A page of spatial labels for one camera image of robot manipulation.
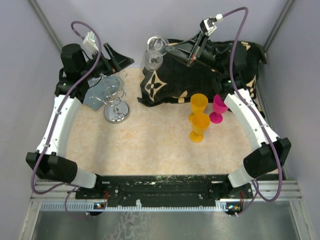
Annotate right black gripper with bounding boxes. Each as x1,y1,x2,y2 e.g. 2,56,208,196
164,30,227,75

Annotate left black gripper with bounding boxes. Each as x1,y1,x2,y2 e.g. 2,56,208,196
79,42,134,81

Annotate clear wine glass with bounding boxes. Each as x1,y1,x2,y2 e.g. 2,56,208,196
144,34,169,72

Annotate yellow plastic wine glass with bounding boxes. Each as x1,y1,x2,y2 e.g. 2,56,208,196
189,112,211,143
188,93,209,122

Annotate magenta plastic wine glass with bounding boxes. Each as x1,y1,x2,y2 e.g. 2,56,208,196
209,94,228,124

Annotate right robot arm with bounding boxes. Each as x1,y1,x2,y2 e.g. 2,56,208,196
165,31,291,198

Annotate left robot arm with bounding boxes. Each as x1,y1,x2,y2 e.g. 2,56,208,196
25,43,134,199

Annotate grey blue folded jeans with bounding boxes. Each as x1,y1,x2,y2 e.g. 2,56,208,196
83,74,121,111

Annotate black floral plush pillow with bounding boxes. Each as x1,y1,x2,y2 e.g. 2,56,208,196
137,41,267,107

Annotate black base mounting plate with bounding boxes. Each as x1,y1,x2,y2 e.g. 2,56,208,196
75,174,253,208

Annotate chrome wire wine glass rack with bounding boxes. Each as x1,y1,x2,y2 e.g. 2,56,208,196
103,75,130,124

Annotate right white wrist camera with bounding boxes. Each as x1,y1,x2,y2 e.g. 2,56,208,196
200,16,219,37

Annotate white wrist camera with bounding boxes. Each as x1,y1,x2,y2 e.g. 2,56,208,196
82,31,99,55
200,16,219,37

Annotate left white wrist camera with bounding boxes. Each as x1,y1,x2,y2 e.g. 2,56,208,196
82,31,99,55

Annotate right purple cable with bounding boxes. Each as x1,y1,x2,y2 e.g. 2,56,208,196
219,6,283,217

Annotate aluminium front rail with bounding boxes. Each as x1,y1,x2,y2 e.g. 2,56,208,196
29,179,303,213

